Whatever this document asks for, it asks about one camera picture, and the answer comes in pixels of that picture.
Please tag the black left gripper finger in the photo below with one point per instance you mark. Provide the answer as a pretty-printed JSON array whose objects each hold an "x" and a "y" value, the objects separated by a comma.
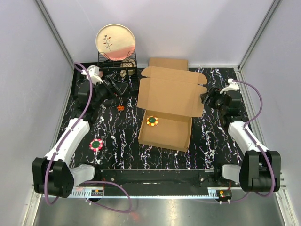
[
  {"x": 119, "y": 89},
  {"x": 113, "y": 81}
]

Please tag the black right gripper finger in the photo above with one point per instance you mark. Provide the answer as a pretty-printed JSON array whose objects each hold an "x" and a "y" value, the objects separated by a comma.
[
  {"x": 212, "y": 92},
  {"x": 204, "y": 99}
]

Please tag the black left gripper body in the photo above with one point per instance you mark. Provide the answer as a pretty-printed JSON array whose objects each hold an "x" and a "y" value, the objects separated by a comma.
[{"x": 103, "y": 92}]

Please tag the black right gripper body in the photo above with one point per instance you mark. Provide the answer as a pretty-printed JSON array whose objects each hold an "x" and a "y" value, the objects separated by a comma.
[{"x": 217, "y": 101}]

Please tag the orange flower coaster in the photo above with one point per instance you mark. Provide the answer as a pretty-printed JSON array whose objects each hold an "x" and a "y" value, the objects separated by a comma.
[{"x": 152, "y": 121}]

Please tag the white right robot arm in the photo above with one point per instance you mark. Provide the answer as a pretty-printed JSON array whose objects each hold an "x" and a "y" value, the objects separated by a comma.
[{"x": 260, "y": 168}]

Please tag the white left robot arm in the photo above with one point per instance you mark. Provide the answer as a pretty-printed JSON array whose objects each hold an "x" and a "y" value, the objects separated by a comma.
[{"x": 52, "y": 174}]

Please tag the closed brown cardboard box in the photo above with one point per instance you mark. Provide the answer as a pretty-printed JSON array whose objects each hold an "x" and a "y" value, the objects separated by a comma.
[{"x": 178, "y": 64}]

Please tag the small orange flower toy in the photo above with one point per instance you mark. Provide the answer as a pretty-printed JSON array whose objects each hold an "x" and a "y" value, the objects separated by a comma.
[{"x": 120, "y": 108}]

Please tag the beige cup in rack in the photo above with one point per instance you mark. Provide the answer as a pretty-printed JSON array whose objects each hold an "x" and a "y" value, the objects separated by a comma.
[{"x": 128, "y": 66}]

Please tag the beige and pink plate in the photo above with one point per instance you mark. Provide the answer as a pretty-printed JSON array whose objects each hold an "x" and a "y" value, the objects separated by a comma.
[{"x": 115, "y": 42}]

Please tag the pink flower coaster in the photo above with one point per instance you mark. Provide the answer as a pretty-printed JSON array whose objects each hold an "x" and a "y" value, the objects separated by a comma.
[{"x": 96, "y": 145}]

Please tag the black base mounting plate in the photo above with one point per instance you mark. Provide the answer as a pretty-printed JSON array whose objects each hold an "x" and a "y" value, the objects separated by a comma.
[{"x": 199, "y": 177}]

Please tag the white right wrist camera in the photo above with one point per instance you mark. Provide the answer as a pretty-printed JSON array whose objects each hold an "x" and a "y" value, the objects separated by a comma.
[{"x": 232, "y": 86}]

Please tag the black wire plate rack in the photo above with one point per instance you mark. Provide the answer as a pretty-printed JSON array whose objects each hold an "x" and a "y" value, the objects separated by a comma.
[{"x": 108, "y": 65}]

